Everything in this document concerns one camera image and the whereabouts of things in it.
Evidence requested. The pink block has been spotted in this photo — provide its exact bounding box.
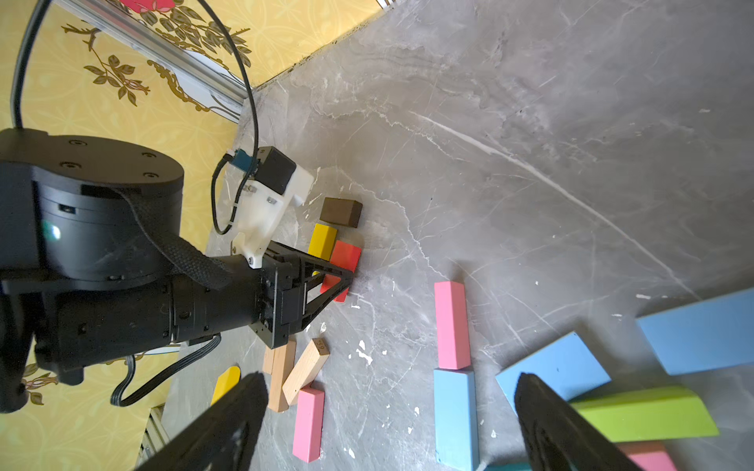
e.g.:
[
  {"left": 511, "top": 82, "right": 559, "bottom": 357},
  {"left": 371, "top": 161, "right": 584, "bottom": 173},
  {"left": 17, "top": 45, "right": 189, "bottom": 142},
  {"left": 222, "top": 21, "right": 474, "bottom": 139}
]
[
  {"left": 434, "top": 281, "right": 471, "bottom": 370},
  {"left": 293, "top": 387, "right": 325, "bottom": 463},
  {"left": 618, "top": 442, "right": 677, "bottom": 471}
]

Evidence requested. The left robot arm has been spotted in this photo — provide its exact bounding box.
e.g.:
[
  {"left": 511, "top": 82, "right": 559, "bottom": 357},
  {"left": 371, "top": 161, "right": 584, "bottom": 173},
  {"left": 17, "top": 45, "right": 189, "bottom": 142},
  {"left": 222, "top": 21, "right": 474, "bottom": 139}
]
[{"left": 1, "top": 129, "right": 353, "bottom": 413}]

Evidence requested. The green block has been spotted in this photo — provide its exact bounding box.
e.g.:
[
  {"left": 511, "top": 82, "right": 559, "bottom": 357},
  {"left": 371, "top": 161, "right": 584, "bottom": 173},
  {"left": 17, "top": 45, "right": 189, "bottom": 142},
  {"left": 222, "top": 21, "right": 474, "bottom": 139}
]
[{"left": 571, "top": 386, "right": 720, "bottom": 443}]

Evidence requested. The red block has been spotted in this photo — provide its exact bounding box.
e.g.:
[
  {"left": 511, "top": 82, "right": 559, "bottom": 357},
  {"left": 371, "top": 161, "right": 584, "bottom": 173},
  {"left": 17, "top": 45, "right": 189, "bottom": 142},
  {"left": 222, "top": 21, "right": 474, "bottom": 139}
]
[{"left": 319, "top": 239, "right": 363, "bottom": 304}]

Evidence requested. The dark brown block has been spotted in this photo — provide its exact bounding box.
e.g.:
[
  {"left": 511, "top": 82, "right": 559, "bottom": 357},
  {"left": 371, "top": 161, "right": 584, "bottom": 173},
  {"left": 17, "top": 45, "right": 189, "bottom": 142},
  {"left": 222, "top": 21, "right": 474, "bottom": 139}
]
[{"left": 320, "top": 197, "right": 363, "bottom": 229}]

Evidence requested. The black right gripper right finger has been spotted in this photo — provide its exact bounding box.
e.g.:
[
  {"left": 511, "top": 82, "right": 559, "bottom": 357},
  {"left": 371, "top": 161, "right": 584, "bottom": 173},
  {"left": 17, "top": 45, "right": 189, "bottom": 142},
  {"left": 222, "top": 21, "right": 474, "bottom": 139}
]
[{"left": 514, "top": 373, "right": 639, "bottom": 470}]

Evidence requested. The light blue long block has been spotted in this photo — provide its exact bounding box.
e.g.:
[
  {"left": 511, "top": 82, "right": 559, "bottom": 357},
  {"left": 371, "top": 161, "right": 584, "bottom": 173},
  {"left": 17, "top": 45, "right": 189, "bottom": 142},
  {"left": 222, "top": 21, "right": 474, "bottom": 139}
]
[{"left": 433, "top": 369, "right": 479, "bottom": 471}]

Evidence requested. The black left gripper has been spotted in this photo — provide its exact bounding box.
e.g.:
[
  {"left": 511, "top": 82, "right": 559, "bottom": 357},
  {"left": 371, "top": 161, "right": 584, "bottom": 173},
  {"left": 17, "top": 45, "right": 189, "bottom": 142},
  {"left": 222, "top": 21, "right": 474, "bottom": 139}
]
[{"left": 170, "top": 241, "right": 353, "bottom": 349}]

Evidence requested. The light blue block far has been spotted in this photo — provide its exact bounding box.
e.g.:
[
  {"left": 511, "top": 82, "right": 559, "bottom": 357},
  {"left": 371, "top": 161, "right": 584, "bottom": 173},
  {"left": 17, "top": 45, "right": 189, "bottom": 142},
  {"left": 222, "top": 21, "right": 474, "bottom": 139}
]
[{"left": 637, "top": 288, "right": 753, "bottom": 376}]

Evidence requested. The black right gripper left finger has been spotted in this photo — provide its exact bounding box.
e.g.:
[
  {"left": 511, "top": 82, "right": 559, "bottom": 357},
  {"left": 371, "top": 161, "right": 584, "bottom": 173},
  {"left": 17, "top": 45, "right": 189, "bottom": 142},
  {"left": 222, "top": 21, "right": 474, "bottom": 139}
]
[{"left": 139, "top": 373, "right": 268, "bottom": 470}]

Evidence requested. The light blue short block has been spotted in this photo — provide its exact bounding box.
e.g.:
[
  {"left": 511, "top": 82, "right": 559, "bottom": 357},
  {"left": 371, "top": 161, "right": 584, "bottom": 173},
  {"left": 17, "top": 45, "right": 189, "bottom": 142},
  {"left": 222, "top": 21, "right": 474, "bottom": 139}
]
[{"left": 496, "top": 332, "right": 611, "bottom": 408}]

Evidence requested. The natural wood block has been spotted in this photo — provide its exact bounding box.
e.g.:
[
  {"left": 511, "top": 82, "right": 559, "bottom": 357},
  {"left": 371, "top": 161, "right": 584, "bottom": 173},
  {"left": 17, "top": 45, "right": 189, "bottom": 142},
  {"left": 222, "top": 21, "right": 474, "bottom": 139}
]
[
  {"left": 268, "top": 339, "right": 296, "bottom": 413},
  {"left": 283, "top": 338, "right": 330, "bottom": 405},
  {"left": 261, "top": 347, "right": 274, "bottom": 375}
]

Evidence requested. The yellow block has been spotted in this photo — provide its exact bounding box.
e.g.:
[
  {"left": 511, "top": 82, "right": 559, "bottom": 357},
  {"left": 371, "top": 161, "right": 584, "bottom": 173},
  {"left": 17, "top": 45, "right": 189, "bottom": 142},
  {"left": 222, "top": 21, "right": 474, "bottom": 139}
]
[{"left": 307, "top": 223, "right": 338, "bottom": 261}]

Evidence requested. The teal block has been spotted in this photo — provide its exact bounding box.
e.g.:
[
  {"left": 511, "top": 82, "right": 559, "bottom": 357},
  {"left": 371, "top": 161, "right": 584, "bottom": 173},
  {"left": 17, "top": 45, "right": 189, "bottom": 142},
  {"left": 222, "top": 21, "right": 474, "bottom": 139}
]
[{"left": 484, "top": 462, "right": 531, "bottom": 471}]

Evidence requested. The yellow toy shovel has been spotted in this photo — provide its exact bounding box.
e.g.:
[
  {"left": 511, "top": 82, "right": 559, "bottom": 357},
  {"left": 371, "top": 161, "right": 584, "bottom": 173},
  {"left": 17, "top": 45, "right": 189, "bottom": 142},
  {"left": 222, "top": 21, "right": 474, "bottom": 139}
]
[{"left": 210, "top": 365, "right": 242, "bottom": 405}]

